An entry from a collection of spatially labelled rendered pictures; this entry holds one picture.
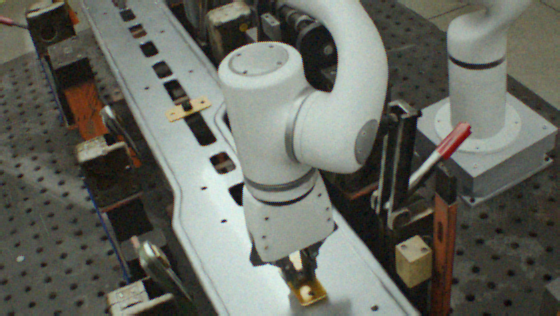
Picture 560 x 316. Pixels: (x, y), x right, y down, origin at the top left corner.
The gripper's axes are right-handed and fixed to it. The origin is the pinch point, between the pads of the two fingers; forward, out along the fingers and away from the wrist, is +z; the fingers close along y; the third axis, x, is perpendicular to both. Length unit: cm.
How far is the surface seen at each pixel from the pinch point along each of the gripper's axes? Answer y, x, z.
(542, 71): -171, -123, 104
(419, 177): -18.2, 0.6, -6.7
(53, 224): 35, -68, 33
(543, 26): -200, -153, 104
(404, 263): -10.8, 8.4, -2.0
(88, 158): 20.0, -38.2, -1.2
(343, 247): -7.6, -2.4, 3.1
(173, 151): 6.1, -36.6, 3.0
